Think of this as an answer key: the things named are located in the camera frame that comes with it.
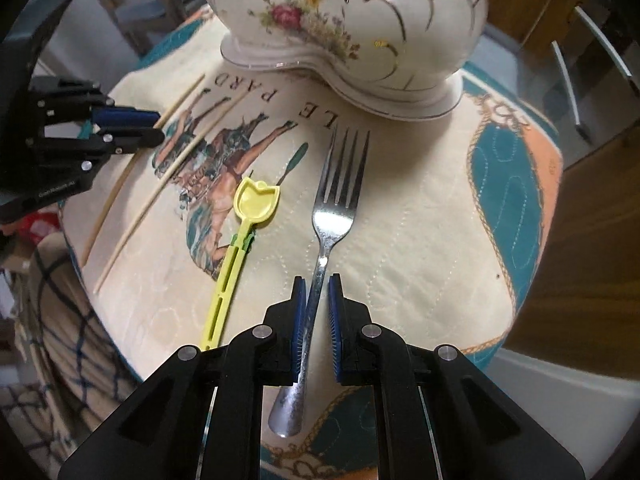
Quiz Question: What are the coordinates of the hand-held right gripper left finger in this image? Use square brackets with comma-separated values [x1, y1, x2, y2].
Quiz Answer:
[57, 276, 307, 480]

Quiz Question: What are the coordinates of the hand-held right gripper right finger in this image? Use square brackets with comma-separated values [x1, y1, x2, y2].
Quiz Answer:
[328, 274, 586, 480]

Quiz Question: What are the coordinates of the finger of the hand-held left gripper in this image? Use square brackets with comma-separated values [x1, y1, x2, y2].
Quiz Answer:
[34, 79, 159, 129]
[36, 128, 166, 172]

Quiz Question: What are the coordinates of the wooden chopstick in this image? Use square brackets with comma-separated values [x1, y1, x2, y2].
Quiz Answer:
[81, 74, 207, 266]
[94, 91, 249, 295]

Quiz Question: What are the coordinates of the metal fork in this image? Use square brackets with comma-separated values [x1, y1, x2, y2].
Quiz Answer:
[268, 127, 372, 438]

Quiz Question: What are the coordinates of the yellow plastic spoon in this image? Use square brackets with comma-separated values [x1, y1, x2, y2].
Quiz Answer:
[199, 177, 281, 354]

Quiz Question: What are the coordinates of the white floral ceramic utensil holder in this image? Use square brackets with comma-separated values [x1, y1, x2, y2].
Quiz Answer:
[192, 0, 499, 99]

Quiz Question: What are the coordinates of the metal shelf rack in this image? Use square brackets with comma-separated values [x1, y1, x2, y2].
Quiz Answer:
[95, 0, 202, 56]

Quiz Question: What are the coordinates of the large red plastic bag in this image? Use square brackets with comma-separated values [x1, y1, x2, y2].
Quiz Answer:
[20, 210, 64, 242]

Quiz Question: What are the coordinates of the printed quilted cloth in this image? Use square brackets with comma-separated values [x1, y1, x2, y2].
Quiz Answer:
[59, 5, 566, 480]

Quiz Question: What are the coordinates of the plaid blanket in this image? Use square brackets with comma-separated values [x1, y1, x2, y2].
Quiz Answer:
[0, 232, 147, 480]

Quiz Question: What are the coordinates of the white ceramic saucer tray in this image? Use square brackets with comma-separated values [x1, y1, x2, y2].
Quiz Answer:
[220, 35, 466, 124]

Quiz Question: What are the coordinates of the wooden base cabinet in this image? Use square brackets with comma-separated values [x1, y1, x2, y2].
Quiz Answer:
[487, 0, 640, 376]

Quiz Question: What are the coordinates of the silver bar handle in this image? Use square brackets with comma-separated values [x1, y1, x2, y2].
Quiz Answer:
[550, 40, 584, 139]
[574, 5, 632, 79]

